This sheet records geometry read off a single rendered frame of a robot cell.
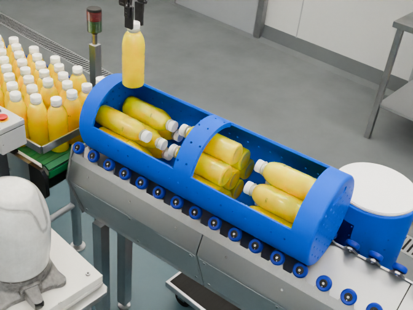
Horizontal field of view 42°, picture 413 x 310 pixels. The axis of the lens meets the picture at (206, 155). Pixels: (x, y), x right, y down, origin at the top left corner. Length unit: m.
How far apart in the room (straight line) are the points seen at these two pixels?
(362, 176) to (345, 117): 2.55
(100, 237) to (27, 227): 0.98
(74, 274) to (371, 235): 0.94
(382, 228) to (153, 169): 0.74
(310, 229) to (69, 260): 0.63
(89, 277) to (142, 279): 1.40
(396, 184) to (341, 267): 0.38
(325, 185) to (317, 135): 2.63
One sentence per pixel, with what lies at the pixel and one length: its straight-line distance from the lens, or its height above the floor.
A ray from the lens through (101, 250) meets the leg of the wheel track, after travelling 2.25.
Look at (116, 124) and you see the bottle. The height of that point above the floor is 1.13.
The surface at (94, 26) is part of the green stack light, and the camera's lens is 2.39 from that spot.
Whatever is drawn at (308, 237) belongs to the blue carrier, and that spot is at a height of 1.12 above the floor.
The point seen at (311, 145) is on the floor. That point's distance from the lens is 3.98.
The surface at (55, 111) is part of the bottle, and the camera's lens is 2.00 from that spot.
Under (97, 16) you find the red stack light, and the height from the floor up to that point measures 1.24.
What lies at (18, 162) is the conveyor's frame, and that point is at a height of 0.87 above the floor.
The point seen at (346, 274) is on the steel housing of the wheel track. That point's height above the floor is 0.93.
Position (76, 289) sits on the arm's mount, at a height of 1.04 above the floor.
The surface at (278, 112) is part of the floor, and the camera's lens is 4.31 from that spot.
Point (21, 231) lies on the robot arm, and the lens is 1.24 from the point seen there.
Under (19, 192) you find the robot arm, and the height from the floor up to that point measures 1.32.
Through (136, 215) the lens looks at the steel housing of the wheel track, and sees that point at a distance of 1.88.
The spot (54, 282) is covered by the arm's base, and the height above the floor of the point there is 1.06.
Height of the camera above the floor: 2.09
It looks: 35 degrees down
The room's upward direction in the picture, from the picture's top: 6 degrees clockwise
